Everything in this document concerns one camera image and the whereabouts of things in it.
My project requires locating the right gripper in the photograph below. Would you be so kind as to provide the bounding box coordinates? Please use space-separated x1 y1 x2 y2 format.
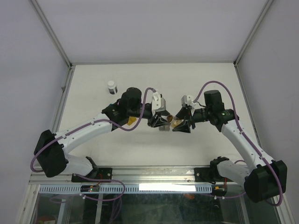
172 106 212 133

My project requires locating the clear bottle with orange pills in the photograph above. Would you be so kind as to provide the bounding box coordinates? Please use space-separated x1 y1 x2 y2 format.
166 114 183 128

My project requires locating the grey pill box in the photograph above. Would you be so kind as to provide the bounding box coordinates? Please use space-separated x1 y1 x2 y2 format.
159 126 170 132

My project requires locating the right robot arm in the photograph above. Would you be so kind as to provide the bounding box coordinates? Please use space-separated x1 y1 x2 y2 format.
173 90 287 203

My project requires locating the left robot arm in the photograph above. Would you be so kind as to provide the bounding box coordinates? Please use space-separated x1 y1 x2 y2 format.
30 87 168 181

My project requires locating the yellow pill box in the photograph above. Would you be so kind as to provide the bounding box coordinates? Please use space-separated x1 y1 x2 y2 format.
127 117 137 126

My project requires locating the white cap pill bottle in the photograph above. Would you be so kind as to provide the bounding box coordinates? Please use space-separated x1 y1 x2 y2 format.
107 80 118 95

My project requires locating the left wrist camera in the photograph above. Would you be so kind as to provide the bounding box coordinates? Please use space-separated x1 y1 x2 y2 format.
151 91 166 114

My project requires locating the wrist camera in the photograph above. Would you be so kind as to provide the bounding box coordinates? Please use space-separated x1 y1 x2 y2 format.
151 91 166 114
181 95 197 110

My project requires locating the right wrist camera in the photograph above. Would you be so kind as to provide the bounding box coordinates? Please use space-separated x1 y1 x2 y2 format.
181 95 197 110

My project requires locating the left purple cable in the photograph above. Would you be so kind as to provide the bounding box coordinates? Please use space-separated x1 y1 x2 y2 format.
30 87 156 224

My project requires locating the purple cable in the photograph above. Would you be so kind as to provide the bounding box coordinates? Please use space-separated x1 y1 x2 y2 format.
30 87 156 224
195 81 283 207

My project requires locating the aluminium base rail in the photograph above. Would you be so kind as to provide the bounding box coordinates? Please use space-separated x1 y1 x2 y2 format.
29 164 283 189

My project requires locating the right aluminium frame post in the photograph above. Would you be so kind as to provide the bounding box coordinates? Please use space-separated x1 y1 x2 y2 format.
234 0 275 66

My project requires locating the aluminium frame post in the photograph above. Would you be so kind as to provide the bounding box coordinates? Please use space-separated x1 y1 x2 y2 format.
234 0 275 66
29 0 72 68

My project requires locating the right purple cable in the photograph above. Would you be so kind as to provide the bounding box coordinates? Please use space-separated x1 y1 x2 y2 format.
195 81 283 207

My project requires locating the white slotted cable duct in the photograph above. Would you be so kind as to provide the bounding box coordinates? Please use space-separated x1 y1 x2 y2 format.
39 183 212 195

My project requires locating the left aluminium frame post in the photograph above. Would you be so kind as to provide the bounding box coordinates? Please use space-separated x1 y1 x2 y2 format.
29 0 72 68

